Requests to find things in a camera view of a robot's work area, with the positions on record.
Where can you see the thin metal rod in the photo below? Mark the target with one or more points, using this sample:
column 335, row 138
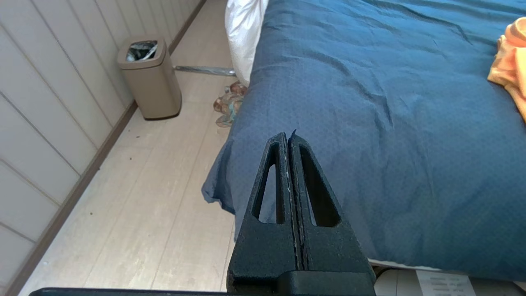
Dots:
column 201, row 70

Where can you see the patterned floral slipper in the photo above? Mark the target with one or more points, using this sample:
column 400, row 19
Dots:
column 227, row 119
column 230, row 102

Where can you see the brown metal trash bin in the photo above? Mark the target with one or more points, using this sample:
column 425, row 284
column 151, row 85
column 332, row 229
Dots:
column 152, row 78

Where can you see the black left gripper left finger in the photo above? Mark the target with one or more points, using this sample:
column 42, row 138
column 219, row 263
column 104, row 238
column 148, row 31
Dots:
column 263, row 246

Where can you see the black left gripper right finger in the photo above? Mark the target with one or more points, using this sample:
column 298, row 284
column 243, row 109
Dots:
column 333, row 246

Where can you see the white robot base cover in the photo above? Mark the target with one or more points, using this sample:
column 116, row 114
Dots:
column 394, row 283

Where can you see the dark blue bed sheet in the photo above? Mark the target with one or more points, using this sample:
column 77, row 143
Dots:
column 370, row 102

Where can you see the white duvet lining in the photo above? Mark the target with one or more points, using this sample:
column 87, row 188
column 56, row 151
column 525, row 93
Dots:
column 244, row 33

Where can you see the yellow t-shirt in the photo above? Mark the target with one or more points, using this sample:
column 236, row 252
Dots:
column 511, row 61

